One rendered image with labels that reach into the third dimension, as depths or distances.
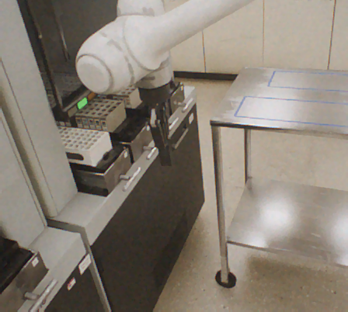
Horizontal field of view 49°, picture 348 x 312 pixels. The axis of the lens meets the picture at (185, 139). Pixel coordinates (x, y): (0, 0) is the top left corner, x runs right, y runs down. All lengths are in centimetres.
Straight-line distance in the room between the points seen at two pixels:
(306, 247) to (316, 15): 201
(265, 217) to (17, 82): 110
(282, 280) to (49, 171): 113
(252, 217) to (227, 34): 199
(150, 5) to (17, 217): 55
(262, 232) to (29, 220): 91
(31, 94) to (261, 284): 123
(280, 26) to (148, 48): 255
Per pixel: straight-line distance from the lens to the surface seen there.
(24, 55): 91
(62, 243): 99
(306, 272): 181
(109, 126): 117
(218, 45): 333
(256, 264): 181
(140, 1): 81
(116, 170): 109
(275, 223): 159
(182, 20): 66
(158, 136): 92
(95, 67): 66
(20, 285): 88
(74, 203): 109
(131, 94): 128
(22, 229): 98
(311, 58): 322
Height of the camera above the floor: 140
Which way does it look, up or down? 32 degrees down
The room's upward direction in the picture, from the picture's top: 7 degrees counter-clockwise
